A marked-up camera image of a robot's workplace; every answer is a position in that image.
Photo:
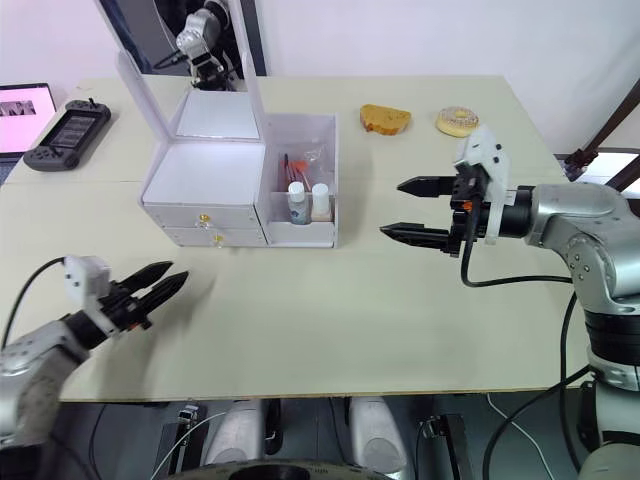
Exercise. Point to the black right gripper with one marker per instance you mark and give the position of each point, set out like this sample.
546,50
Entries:
457,192

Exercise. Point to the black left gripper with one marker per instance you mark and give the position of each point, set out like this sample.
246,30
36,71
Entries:
122,310

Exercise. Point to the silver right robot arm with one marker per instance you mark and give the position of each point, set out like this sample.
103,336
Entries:
575,215

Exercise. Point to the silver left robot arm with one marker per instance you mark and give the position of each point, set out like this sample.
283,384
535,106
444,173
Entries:
30,360

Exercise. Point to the white drawer with gold knob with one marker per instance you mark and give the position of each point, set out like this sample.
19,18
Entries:
190,237
180,216

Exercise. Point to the white makeup organizer box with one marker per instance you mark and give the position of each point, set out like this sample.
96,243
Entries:
200,175

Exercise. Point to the bagged makeup brush set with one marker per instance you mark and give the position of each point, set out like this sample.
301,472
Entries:
296,170

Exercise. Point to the organizer mirror lid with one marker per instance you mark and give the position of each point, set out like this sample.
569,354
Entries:
215,115

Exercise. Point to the sprinkled yellow donut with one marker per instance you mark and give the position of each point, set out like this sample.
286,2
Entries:
457,122

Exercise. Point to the toast bread slice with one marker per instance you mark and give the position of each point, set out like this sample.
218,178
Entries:
382,120

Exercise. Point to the beige bottle with white cap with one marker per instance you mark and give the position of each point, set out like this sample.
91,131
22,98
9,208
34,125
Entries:
320,202

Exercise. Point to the blue bottle with white cap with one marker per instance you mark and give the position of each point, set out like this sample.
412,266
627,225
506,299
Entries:
296,205

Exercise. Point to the dark brown wooden stand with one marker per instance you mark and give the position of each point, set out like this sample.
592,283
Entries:
582,159

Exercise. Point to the grey white rounded shell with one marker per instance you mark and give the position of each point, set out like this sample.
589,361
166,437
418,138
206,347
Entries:
377,435
237,430

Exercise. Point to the black handheld game console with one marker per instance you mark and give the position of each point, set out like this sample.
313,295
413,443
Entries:
67,132

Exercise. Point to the open laptop with pink screen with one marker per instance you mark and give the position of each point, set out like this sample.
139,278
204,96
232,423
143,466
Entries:
22,120

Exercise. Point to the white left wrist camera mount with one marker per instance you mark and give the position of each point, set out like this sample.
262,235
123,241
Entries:
85,280

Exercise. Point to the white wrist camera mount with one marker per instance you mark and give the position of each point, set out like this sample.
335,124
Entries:
492,160
85,280

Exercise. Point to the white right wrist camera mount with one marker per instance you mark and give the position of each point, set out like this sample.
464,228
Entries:
492,160

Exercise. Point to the black metal bracket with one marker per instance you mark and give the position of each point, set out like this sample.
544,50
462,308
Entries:
182,440
450,445

